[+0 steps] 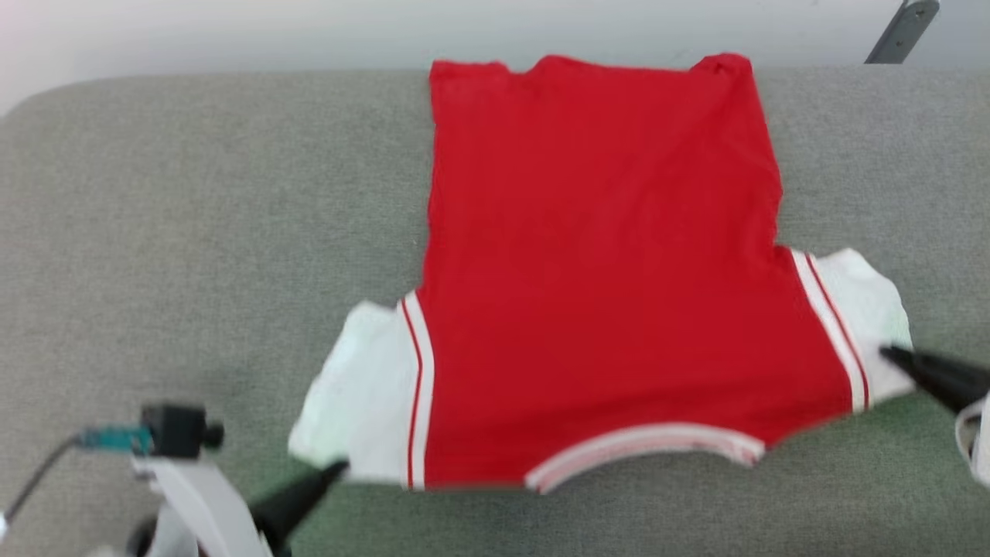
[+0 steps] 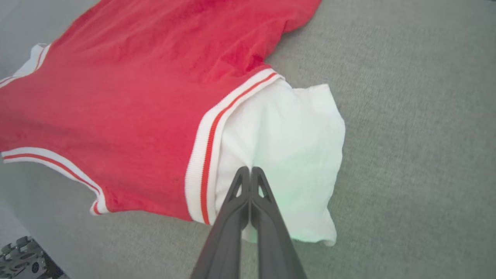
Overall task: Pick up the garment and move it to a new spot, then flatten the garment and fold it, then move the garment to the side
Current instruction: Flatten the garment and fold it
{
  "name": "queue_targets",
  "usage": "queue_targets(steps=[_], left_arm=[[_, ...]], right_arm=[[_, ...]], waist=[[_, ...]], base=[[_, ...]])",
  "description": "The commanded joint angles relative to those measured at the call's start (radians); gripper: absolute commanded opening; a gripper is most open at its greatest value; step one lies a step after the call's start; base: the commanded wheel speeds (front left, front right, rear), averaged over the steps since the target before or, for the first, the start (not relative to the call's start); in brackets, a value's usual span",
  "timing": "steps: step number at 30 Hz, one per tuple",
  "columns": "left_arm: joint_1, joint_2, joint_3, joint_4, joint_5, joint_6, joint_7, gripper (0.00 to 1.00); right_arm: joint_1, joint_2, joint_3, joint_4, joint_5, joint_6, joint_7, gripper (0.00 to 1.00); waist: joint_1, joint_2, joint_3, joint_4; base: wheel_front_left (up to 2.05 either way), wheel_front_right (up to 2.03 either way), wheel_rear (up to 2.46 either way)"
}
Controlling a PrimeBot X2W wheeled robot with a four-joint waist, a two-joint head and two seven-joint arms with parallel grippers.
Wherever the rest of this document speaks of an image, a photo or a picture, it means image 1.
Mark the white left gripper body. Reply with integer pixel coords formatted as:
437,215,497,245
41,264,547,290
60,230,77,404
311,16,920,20
128,456,271,557

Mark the grey metal bracket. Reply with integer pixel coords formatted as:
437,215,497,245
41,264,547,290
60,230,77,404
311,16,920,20
865,0,941,64

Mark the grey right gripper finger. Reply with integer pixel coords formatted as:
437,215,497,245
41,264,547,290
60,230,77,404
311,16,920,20
880,345,990,415

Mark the teal cable connector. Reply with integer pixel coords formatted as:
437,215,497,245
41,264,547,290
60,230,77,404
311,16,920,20
76,427,152,453

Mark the thin black cable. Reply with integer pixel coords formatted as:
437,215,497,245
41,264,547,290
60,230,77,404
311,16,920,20
0,437,82,535

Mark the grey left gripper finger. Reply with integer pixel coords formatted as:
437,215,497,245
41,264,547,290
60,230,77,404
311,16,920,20
249,461,351,557

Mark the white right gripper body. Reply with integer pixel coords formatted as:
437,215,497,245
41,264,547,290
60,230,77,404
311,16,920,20
955,393,990,488

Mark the red white short-sleeved shirt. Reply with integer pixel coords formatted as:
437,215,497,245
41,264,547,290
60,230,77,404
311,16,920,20
288,53,915,494

